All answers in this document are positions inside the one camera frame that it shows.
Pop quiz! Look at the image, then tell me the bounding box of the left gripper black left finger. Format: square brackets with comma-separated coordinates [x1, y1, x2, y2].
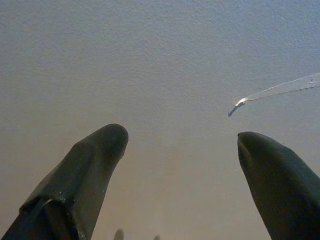
[1, 123, 129, 240]

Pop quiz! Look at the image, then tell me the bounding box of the clear adhesive wall hook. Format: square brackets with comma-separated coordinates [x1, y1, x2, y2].
[227, 72, 320, 118]

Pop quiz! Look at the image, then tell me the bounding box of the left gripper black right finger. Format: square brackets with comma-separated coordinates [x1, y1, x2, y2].
[237, 131, 320, 240]

